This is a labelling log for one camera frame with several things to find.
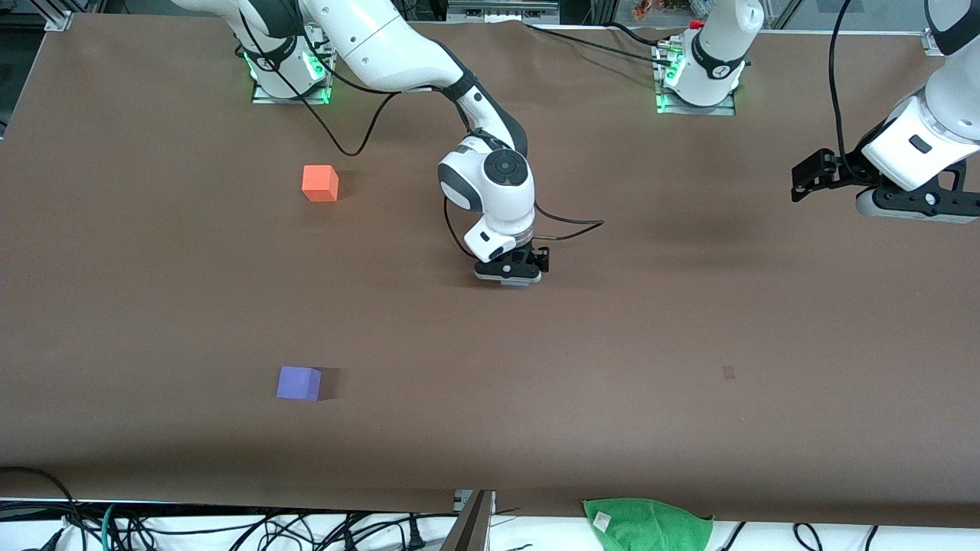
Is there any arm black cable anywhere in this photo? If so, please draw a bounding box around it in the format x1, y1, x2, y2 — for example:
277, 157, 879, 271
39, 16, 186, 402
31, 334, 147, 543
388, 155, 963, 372
829, 0, 857, 165
243, 31, 606, 261

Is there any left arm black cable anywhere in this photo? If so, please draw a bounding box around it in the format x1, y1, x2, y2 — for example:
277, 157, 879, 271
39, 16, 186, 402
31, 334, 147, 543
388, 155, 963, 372
829, 0, 857, 165

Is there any orange block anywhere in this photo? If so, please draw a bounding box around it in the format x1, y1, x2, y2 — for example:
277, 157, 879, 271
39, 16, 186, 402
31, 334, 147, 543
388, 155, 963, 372
302, 165, 340, 203

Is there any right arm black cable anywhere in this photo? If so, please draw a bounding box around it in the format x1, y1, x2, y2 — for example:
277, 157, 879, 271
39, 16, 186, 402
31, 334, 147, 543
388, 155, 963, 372
243, 31, 606, 261

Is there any green cloth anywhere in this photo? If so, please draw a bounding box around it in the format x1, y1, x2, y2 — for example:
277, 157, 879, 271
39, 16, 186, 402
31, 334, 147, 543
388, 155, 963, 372
582, 497, 715, 551

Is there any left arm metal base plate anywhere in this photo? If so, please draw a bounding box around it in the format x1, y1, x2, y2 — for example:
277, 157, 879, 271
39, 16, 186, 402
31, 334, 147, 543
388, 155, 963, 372
655, 42, 737, 116

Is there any brown table cover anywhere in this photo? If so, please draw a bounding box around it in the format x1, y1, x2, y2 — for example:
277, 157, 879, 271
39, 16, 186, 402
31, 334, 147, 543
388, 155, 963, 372
0, 14, 980, 529

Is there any purple block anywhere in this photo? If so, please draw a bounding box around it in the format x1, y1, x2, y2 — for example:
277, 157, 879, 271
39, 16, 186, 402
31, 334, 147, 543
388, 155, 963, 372
276, 366, 323, 402

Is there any grey metal bar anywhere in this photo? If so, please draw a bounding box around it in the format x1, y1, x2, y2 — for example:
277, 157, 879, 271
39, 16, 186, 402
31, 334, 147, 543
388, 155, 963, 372
440, 490, 496, 551

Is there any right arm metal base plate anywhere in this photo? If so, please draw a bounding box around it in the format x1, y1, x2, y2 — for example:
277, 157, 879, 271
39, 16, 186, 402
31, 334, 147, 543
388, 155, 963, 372
251, 34, 338, 105

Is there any black looped floor cable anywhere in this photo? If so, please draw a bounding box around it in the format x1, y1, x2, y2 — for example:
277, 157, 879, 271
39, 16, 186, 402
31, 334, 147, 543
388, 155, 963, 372
0, 465, 81, 551

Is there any black cable across table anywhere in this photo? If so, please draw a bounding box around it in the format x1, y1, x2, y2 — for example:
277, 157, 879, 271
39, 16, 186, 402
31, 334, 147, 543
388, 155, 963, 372
524, 21, 675, 66

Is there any silver metal device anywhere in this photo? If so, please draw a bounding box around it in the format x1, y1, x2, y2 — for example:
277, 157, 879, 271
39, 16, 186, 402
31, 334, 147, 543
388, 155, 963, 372
446, 0, 561, 24

